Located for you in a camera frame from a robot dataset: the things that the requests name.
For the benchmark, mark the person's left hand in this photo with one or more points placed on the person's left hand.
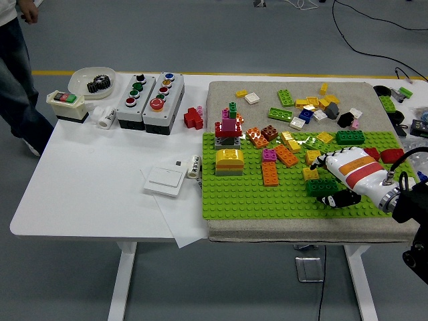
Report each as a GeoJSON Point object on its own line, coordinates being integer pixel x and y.
{"type": "Point", "coordinates": [30, 11]}

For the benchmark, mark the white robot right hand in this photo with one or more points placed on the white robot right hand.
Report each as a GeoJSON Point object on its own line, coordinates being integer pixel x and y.
{"type": "Point", "coordinates": [361, 170]}

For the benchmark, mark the dark green eight-stud brick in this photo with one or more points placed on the dark green eight-stud brick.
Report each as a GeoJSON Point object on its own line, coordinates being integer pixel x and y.
{"type": "Point", "coordinates": [349, 137]}
{"type": "Point", "coordinates": [321, 187]}

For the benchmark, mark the yellow small brick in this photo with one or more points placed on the yellow small brick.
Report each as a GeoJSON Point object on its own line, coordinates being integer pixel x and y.
{"type": "Point", "coordinates": [241, 93]}
{"type": "Point", "coordinates": [323, 89]}

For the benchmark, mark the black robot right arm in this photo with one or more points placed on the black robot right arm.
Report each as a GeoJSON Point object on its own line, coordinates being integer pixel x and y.
{"type": "Point", "coordinates": [411, 204]}

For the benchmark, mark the red rounded brick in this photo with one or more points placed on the red rounded brick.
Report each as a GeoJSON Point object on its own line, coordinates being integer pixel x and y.
{"type": "Point", "coordinates": [391, 155]}
{"type": "Point", "coordinates": [372, 154]}

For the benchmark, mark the small pink brick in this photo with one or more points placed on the small pink brick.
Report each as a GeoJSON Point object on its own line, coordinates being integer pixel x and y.
{"type": "Point", "coordinates": [355, 125]}
{"type": "Point", "coordinates": [200, 109]}

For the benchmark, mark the black brick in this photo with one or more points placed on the black brick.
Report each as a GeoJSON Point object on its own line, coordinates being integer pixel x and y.
{"type": "Point", "coordinates": [345, 119]}

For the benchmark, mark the lime green eight-stud brick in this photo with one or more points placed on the lime green eight-stud brick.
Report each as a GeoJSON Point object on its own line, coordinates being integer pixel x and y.
{"type": "Point", "coordinates": [314, 143]}
{"type": "Point", "coordinates": [286, 98]}
{"type": "Point", "coordinates": [280, 114]}

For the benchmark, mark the grey sloped brick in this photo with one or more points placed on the grey sloped brick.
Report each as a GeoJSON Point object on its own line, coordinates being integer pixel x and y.
{"type": "Point", "coordinates": [333, 111]}

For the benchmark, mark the orange eight-stud brick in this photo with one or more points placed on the orange eight-stud brick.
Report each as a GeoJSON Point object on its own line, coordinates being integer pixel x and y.
{"type": "Point", "coordinates": [286, 155]}
{"type": "Point", "coordinates": [270, 174]}
{"type": "Point", "coordinates": [257, 137]}

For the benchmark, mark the blue four-stud brick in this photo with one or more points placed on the blue four-stud brick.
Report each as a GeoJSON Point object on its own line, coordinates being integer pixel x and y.
{"type": "Point", "coordinates": [305, 116]}

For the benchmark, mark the lime green small brick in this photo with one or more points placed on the lime green small brick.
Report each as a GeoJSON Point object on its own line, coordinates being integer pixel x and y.
{"type": "Point", "coordinates": [405, 91]}

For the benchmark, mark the pink four-stud brick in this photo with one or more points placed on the pink four-stud brick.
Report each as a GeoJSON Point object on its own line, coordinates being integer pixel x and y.
{"type": "Point", "coordinates": [269, 156]}

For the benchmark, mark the brown four-stud brick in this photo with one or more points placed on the brown four-stud brick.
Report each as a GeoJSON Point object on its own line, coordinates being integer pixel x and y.
{"type": "Point", "coordinates": [269, 133]}

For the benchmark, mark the green studded baseplate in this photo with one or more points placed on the green studded baseplate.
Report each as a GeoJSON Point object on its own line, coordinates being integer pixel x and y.
{"type": "Point", "coordinates": [234, 200]}

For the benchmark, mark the orange small brick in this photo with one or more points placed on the orange small brick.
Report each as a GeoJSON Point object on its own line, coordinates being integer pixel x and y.
{"type": "Point", "coordinates": [239, 117]}

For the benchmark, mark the yellow rounded brick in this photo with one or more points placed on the yellow rounded brick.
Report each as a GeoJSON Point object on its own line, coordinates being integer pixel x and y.
{"type": "Point", "coordinates": [229, 156]}

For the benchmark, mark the grey studded base brick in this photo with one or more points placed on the grey studded base brick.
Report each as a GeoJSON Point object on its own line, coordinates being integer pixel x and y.
{"type": "Point", "coordinates": [227, 145]}

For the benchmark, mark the pink tall brick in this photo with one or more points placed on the pink tall brick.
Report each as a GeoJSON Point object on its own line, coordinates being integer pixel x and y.
{"type": "Point", "coordinates": [229, 125]}

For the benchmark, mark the dark green small brick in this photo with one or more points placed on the dark green small brick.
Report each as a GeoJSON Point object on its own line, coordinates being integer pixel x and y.
{"type": "Point", "coordinates": [233, 110]}

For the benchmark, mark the red wide brick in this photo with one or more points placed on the red wide brick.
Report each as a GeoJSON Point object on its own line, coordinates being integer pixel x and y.
{"type": "Point", "coordinates": [219, 130]}

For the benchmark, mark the red cross-shaped brick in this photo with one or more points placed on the red cross-shaped brick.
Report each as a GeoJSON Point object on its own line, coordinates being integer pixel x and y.
{"type": "Point", "coordinates": [192, 118]}

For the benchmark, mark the white square tile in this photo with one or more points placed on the white square tile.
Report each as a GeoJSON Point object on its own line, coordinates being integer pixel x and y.
{"type": "Point", "coordinates": [297, 123]}
{"type": "Point", "coordinates": [251, 98]}
{"type": "Point", "coordinates": [319, 115]}
{"type": "Point", "coordinates": [412, 182]}
{"type": "Point", "coordinates": [356, 113]}

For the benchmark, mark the small black item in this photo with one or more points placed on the small black item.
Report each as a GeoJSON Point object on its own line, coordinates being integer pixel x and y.
{"type": "Point", "coordinates": [400, 130]}

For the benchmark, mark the person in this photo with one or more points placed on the person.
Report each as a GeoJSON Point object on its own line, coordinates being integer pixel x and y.
{"type": "Point", "coordinates": [13, 67]}

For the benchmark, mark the clear plastic bag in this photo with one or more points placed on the clear plastic bag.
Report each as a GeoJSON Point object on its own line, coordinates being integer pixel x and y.
{"type": "Point", "coordinates": [416, 143]}

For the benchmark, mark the black display device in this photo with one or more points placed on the black display device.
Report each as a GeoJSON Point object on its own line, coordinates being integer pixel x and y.
{"type": "Point", "coordinates": [419, 127]}

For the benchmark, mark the yellow glossy tile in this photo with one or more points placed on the yellow glossy tile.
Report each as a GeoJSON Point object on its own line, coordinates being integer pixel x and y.
{"type": "Point", "coordinates": [308, 107]}

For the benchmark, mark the bag of blue parts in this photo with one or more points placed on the bag of blue parts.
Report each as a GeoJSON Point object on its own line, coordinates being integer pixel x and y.
{"type": "Point", "coordinates": [424, 116]}

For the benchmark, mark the white plastic bowl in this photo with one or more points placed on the white plastic bowl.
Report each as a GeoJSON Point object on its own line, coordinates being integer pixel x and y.
{"type": "Point", "coordinates": [80, 80]}

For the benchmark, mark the black metal gear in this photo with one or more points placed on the black metal gear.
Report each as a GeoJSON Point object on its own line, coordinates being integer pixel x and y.
{"type": "Point", "coordinates": [98, 83]}

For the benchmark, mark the silver floor outlet box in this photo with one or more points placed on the silver floor outlet box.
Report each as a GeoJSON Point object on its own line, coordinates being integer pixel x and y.
{"type": "Point", "coordinates": [309, 269]}

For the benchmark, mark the white table leg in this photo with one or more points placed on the white table leg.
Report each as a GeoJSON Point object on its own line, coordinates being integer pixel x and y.
{"type": "Point", "coordinates": [362, 287]}
{"type": "Point", "coordinates": [122, 284]}

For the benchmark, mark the white pipe tee fitting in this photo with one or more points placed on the white pipe tee fitting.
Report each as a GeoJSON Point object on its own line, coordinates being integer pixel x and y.
{"type": "Point", "coordinates": [107, 117]}

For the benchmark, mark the orange thin plate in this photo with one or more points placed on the orange thin plate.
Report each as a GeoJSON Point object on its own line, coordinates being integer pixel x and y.
{"type": "Point", "coordinates": [230, 165]}

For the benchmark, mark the grey four-button control box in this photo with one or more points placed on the grey four-button control box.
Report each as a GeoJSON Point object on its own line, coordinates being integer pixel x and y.
{"type": "Point", "coordinates": [140, 100]}

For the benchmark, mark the grey-brown foam mat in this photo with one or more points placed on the grey-brown foam mat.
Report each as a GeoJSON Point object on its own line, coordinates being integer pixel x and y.
{"type": "Point", "coordinates": [227, 95]}

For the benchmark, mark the grey emergency-stop control box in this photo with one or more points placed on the grey emergency-stop control box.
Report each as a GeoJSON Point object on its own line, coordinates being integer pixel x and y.
{"type": "Point", "coordinates": [170, 100]}

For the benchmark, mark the white printed cylinder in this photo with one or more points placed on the white printed cylinder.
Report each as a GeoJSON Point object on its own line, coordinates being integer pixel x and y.
{"type": "Point", "coordinates": [193, 167]}

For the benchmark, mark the small black white adapter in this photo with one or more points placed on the small black white adapter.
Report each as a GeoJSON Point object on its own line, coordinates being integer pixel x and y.
{"type": "Point", "coordinates": [180, 163]}

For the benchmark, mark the white paper sheet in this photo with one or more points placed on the white paper sheet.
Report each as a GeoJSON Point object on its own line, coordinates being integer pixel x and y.
{"type": "Point", "coordinates": [180, 227]}

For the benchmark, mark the cream switch box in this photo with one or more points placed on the cream switch box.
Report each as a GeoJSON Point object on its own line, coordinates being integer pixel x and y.
{"type": "Point", "coordinates": [67, 108]}

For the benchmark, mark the white wall switch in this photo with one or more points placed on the white wall switch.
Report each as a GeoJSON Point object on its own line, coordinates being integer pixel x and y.
{"type": "Point", "coordinates": [165, 180]}

